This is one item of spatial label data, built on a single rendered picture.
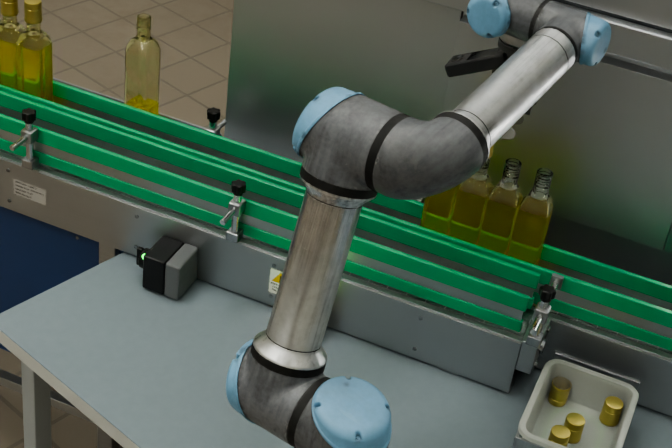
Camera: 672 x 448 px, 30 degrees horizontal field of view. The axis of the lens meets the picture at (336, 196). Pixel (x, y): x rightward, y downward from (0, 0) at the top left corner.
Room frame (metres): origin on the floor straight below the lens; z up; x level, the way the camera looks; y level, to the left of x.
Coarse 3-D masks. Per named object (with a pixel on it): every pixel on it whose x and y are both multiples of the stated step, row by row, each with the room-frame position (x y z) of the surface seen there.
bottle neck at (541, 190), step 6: (540, 168) 1.91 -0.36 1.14; (546, 168) 1.91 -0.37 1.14; (540, 174) 1.89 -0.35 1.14; (546, 174) 1.91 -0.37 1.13; (552, 174) 1.89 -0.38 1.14; (540, 180) 1.89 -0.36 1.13; (546, 180) 1.88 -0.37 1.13; (534, 186) 1.89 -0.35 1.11; (540, 186) 1.89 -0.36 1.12; (546, 186) 1.89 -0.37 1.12; (534, 192) 1.89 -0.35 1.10; (540, 192) 1.88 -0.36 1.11; (546, 192) 1.89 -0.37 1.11; (540, 198) 1.88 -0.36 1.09
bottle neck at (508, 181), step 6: (510, 162) 1.93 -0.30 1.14; (516, 162) 1.92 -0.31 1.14; (504, 168) 1.91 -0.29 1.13; (510, 168) 1.90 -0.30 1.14; (516, 168) 1.90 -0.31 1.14; (504, 174) 1.91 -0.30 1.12; (510, 174) 1.90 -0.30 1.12; (516, 174) 1.91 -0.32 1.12; (504, 180) 1.91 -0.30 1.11; (510, 180) 1.90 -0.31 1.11; (516, 180) 1.91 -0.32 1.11; (504, 186) 1.91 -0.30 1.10; (510, 186) 1.90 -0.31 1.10; (516, 186) 1.91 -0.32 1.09
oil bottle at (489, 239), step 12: (492, 192) 1.90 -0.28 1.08; (504, 192) 1.90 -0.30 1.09; (516, 192) 1.90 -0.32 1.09; (492, 204) 1.90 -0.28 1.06; (504, 204) 1.89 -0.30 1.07; (516, 204) 1.89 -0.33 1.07; (492, 216) 1.89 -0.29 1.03; (504, 216) 1.89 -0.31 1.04; (516, 216) 1.90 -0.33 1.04; (492, 228) 1.89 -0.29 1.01; (504, 228) 1.89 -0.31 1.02; (480, 240) 1.90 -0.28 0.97; (492, 240) 1.89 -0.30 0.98; (504, 240) 1.88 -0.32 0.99; (504, 252) 1.88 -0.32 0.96
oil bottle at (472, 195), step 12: (468, 180) 1.92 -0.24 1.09; (480, 180) 1.92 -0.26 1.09; (492, 180) 1.94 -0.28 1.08; (468, 192) 1.91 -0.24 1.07; (480, 192) 1.91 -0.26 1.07; (456, 204) 1.92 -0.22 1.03; (468, 204) 1.91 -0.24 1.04; (480, 204) 1.90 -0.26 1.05; (456, 216) 1.92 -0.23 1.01; (468, 216) 1.91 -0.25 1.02; (480, 216) 1.90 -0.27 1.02; (456, 228) 1.91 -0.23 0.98; (468, 228) 1.91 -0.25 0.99; (480, 228) 1.91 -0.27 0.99; (468, 240) 1.91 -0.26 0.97
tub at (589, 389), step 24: (552, 360) 1.74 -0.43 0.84; (576, 384) 1.73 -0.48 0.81; (600, 384) 1.71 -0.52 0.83; (624, 384) 1.71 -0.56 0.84; (528, 408) 1.61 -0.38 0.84; (552, 408) 1.70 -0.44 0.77; (576, 408) 1.70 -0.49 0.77; (600, 408) 1.71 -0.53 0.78; (624, 408) 1.69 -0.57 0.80; (528, 432) 1.55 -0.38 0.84; (600, 432) 1.65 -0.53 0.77; (624, 432) 1.58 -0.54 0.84
